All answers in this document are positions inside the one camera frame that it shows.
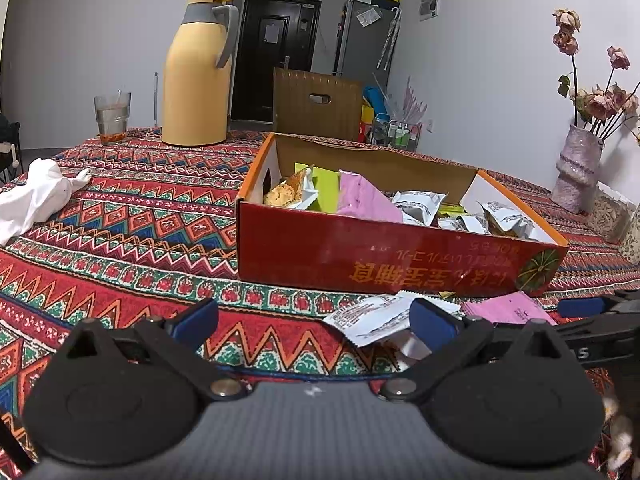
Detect red cardboard box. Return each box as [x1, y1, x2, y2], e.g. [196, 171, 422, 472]
[234, 132, 570, 297]

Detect drinking glass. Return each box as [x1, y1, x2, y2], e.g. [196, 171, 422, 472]
[93, 90, 132, 145]

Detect grey refrigerator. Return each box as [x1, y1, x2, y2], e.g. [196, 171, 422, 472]
[333, 0, 401, 81]

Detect yellow bag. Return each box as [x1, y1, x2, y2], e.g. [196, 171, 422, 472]
[359, 104, 376, 141]

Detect small floral vase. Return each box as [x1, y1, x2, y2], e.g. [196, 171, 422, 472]
[619, 219, 640, 261]

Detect dark chair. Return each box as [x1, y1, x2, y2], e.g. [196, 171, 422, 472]
[0, 112, 24, 184]

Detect brown cardboard box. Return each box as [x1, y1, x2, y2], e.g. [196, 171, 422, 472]
[273, 67, 364, 142]

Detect white foil snack packet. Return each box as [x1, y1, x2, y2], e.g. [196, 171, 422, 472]
[322, 293, 464, 347]

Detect black door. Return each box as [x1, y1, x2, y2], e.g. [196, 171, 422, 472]
[232, 0, 322, 124]

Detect orange cracker snack packet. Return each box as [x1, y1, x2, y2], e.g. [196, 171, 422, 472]
[263, 167, 316, 210]

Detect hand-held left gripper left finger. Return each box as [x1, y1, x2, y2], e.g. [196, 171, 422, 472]
[61, 298, 251, 401]

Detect purple dried plant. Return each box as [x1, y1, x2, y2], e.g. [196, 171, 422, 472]
[397, 75, 429, 124]

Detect pile of white packets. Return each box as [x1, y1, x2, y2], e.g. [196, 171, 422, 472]
[392, 189, 539, 241]

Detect yellow thermos jug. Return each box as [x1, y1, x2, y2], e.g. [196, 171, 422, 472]
[160, 0, 240, 147]

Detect pink snack packet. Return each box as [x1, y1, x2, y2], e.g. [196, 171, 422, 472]
[337, 169, 406, 224]
[462, 290, 557, 327]

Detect hanging umbrella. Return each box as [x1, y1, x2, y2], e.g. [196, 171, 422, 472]
[377, 7, 403, 71]

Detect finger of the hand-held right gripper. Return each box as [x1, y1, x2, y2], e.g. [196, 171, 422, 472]
[557, 297, 609, 319]
[550, 320, 597, 349]

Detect dried rose bouquet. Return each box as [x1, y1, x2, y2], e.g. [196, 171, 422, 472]
[552, 8, 640, 141]

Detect pink textured vase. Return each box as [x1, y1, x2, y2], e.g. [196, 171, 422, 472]
[550, 124, 606, 215]

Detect beige fluffy cloth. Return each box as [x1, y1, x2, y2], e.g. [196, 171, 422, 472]
[599, 394, 640, 472]

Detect white crumpled cloth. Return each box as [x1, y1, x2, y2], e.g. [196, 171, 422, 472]
[0, 157, 94, 247]

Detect wire basket with bottles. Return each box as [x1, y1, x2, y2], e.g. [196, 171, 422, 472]
[370, 115, 422, 152]

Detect blue bag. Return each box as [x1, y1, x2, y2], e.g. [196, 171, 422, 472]
[362, 85, 389, 116]

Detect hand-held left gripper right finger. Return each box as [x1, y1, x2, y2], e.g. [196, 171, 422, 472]
[378, 297, 571, 403]

